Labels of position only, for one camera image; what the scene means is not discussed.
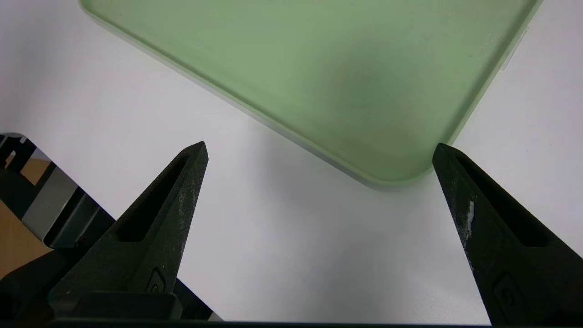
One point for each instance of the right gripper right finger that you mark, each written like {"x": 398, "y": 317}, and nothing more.
{"x": 514, "y": 255}

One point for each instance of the light green plastic tray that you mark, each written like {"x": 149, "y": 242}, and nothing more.
{"x": 328, "y": 68}

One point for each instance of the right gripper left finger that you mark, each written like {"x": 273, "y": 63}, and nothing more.
{"x": 150, "y": 237}

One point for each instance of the black metal frame bar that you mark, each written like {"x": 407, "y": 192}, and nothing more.
{"x": 73, "y": 223}

